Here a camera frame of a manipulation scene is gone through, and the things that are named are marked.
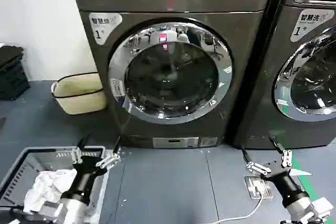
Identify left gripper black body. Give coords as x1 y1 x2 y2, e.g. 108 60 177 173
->
61 155 109 201

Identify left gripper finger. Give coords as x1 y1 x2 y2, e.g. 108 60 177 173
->
95 135 122 169
71 132 91 164

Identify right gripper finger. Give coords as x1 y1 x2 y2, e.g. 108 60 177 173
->
241 147 269 177
268 135 293 169

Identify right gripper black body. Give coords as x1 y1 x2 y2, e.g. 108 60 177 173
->
261 158 311 207

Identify silver floor socket plate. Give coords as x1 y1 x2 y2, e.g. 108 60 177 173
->
244 175 275 199

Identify white crumpled cloth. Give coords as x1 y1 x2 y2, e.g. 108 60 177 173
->
23 168 78 213

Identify grey dryer with drawer panel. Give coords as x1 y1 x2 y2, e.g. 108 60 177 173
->
232 0 336 150

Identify grey plastic laundry basket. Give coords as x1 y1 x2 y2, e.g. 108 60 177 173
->
0 145 110 224

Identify beige fabric hamper black trim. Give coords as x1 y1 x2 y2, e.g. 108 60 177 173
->
50 72 110 116

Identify round glass dryer door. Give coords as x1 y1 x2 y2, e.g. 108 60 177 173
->
107 17 235 125
272 24 336 123

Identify black stacked crates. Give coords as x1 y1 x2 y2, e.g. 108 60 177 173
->
0 42 31 101

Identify grey dryer with red reflection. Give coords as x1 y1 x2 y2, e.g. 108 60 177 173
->
67 0 276 150

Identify white power cable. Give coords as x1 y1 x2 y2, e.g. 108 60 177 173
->
217 194 264 224

